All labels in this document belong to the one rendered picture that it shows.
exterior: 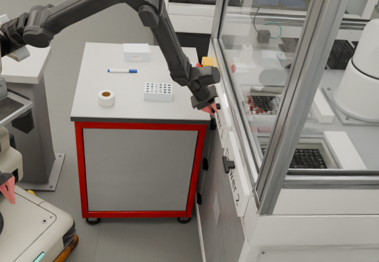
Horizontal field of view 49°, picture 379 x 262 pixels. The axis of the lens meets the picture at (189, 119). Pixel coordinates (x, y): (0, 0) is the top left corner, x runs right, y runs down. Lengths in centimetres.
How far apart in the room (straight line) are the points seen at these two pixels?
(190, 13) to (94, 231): 125
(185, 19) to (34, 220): 125
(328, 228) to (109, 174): 106
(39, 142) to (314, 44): 171
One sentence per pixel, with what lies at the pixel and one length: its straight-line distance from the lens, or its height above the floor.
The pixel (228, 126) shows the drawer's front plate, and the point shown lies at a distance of 148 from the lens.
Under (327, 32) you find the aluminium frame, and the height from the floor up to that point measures 150.
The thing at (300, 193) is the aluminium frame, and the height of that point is 103.
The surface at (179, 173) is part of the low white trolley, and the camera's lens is 199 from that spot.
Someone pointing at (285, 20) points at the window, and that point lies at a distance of 108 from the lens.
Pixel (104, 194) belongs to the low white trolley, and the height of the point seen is 27.
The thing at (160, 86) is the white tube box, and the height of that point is 80.
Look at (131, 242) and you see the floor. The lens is 224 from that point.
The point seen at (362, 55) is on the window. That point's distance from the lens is 95.
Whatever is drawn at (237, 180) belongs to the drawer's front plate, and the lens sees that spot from 133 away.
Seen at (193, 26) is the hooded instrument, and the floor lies 85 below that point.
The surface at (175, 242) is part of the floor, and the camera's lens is 225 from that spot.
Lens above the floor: 184
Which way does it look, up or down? 38 degrees down
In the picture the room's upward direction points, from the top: 8 degrees clockwise
